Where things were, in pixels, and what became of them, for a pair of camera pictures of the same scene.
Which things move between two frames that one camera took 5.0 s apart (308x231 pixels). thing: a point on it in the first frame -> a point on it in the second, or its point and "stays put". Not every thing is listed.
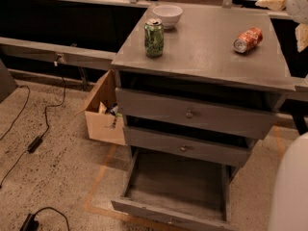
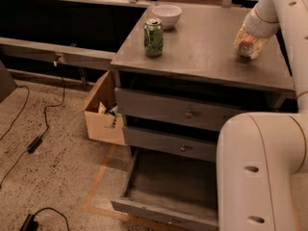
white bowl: (168, 14) stays put
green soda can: (154, 38) stays put
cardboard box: (102, 125) stays put
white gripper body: (298, 4) -> (260, 26)
